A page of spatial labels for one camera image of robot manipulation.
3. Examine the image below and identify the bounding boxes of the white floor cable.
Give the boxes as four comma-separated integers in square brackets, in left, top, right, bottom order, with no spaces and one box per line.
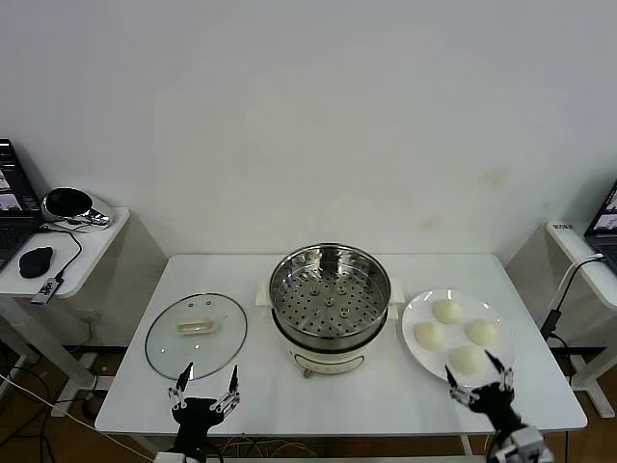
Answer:
[0,371,73,419]

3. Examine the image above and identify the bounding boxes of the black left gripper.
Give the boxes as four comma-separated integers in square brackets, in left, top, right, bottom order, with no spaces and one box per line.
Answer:
[167,362,241,453]

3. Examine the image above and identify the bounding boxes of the white laptop cable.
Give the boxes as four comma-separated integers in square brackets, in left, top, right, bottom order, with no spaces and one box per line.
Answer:
[549,253,604,319]

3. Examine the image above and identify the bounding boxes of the white side desk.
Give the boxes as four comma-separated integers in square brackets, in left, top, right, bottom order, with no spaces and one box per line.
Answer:
[0,206,131,419]
[544,219,617,419]

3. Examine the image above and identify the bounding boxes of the round white plate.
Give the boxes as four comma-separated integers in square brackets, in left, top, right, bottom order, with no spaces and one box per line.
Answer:
[401,287,518,388]

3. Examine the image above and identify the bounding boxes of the black power brick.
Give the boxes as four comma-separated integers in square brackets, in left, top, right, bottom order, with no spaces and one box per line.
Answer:
[539,311,561,339]

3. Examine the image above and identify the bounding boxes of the white cable bundle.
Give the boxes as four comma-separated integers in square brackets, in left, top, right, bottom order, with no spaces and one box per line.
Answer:
[206,433,319,459]

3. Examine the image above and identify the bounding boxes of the grey usb adapter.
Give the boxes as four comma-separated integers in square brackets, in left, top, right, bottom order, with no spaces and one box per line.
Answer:
[31,278,64,305]

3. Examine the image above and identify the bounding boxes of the thin black adapter cable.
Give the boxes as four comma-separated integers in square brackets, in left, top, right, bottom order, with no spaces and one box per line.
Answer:
[33,222,83,284]

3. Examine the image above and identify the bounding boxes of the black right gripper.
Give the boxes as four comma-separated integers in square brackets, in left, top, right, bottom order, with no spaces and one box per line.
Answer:
[443,349,525,436]

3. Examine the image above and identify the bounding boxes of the black open laptop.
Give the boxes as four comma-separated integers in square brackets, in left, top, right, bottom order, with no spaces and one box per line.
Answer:
[0,138,43,271]
[582,178,617,271]

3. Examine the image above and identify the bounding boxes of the black computer mouse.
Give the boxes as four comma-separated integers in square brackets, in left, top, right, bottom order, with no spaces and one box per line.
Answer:
[17,245,54,279]

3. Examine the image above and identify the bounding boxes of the cream electric cooker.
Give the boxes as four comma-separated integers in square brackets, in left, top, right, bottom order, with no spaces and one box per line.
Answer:
[254,277,405,380]

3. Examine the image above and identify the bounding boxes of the round glass pot lid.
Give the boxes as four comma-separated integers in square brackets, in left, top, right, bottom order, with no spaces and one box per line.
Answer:
[144,292,249,381]

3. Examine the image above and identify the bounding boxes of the white steamed baozi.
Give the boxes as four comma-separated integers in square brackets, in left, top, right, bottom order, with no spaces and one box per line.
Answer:
[465,318,500,347]
[414,321,448,351]
[447,345,486,375]
[432,298,465,325]

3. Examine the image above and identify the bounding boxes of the stainless steel steamer basket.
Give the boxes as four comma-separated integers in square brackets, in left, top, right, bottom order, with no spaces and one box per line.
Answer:
[268,243,391,349]

